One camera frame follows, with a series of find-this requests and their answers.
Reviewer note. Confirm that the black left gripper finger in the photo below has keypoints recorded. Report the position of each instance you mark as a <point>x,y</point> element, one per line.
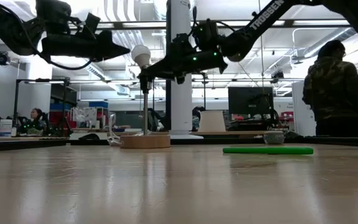
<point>107,46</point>

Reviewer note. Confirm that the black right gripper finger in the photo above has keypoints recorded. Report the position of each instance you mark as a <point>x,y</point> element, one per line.
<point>163,70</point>

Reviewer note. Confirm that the white lightbulb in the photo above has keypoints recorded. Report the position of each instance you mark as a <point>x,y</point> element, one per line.
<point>141,54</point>

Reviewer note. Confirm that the wooden base lamp stand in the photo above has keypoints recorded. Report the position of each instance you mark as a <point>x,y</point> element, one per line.
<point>145,141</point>

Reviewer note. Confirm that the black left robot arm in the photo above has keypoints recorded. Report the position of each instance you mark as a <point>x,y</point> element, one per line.
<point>8,28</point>

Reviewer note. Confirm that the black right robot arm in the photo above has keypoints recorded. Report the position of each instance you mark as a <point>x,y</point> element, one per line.
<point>266,15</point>

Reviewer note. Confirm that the white tower with black stripe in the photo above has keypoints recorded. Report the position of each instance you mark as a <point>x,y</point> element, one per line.
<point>182,102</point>

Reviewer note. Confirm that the black monitor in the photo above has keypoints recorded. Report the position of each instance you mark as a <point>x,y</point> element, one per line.
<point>247,99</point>

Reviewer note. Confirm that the shelf with red blue bins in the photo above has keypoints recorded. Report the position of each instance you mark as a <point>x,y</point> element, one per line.
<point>98,104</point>

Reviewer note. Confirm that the beige lampshade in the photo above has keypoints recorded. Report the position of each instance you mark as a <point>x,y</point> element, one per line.
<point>211,121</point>

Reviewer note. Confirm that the light wood desk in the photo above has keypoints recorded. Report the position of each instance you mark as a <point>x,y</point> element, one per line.
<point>228,133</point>

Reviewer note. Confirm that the person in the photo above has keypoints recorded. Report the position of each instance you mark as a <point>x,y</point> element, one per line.
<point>334,93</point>
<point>36,114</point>

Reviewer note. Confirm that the small ceramic bowl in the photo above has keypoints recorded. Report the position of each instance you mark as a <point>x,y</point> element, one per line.
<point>273,138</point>

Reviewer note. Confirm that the white plastic container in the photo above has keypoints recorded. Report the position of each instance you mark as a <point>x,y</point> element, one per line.
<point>5,127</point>

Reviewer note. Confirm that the white column cabinet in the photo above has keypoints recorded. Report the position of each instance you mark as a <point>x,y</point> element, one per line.
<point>297,109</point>

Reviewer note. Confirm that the green flat stick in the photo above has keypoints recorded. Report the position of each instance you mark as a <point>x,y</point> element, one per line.
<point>266,151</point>

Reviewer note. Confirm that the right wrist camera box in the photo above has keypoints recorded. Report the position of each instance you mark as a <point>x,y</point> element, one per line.
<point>207,34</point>

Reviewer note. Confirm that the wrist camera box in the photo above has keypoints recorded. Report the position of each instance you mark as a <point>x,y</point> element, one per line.
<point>207,34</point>
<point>92,22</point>

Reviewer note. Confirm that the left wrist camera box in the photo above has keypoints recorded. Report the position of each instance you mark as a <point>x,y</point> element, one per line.
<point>92,22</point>

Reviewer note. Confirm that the black overhead rig frame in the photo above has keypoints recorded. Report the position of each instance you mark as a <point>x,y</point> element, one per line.
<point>42,80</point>

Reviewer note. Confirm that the black ceiling camera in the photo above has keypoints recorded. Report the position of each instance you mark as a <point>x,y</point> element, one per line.
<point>278,75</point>
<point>2,59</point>

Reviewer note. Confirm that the black aluminium table frame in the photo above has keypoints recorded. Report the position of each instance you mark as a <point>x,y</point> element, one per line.
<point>26,143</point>

